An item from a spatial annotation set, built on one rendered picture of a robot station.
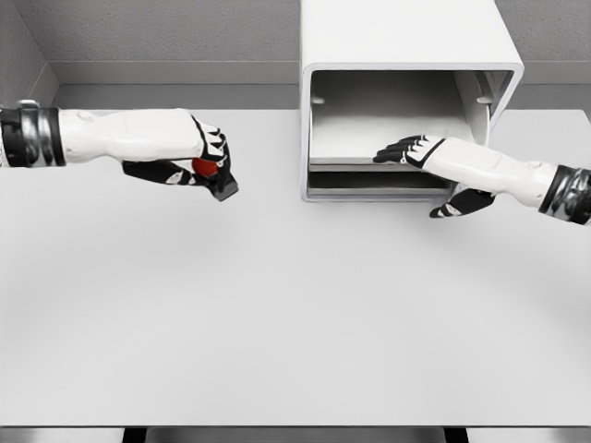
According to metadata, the white tabletop storage cabinet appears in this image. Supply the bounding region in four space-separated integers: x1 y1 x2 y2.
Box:
299 0 526 205

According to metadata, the grey load switch red knob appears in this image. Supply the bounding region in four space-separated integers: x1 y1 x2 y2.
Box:
190 157 240 203

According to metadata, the white cabinet drawer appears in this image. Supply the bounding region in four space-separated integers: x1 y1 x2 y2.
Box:
308 109 490 174

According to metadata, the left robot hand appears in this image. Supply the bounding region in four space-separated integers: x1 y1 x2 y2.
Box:
117 108 232 188

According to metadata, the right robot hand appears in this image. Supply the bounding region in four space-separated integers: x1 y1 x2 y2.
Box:
372 134 512 220

